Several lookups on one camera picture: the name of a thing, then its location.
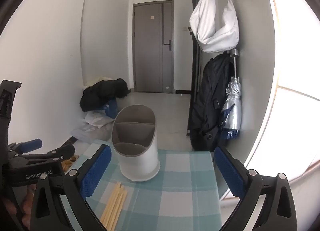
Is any bamboo chopstick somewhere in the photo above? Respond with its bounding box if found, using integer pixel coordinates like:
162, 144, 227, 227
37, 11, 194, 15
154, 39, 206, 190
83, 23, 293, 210
105, 185, 123, 229
109, 189, 127, 231
100, 182, 121, 227
106, 186, 127, 230

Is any person's left hand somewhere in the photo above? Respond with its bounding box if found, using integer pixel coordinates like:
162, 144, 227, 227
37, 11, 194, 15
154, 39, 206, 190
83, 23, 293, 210
2, 184, 36, 230

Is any grey plastic parcel bag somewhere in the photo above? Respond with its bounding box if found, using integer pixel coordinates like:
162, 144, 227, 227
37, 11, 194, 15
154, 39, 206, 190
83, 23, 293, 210
71, 123, 113, 143

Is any white plastic parcel bag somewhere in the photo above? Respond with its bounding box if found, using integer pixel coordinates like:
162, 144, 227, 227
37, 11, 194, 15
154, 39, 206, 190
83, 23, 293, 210
84, 111, 114, 128

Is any blue white cardboard box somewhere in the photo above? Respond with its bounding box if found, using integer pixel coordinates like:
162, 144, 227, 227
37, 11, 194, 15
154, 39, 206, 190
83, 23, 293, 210
97, 99, 119, 119

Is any black jacket pile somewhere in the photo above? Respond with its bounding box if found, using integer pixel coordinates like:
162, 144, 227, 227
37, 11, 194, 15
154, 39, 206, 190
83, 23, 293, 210
80, 78, 130, 112

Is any white grey utensil holder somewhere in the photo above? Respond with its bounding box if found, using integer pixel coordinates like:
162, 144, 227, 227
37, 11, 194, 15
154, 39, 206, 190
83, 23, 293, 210
111, 104, 161, 182

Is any cream cloth pile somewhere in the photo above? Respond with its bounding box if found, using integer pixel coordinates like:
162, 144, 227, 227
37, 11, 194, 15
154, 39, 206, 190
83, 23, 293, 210
83, 76, 112, 89

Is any teal checkered placemat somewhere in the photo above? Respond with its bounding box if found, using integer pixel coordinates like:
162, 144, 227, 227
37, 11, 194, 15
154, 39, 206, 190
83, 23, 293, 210
87, 150, 222, 230

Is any silver blue folded umbrella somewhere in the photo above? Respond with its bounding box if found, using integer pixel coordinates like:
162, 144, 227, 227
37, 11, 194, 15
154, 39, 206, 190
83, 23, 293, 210
220, 49, 242, 140

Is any black backpack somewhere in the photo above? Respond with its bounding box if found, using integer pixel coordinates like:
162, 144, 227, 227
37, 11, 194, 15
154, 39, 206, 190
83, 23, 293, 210
189, 52, 234, 152

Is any grey entrance door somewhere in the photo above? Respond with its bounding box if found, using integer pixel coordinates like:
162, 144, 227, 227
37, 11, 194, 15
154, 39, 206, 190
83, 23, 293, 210
132, 0, 174, 93

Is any white hanging bag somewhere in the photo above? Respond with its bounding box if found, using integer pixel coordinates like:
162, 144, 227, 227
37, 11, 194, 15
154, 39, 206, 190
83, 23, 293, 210
189, 0, 239, 53

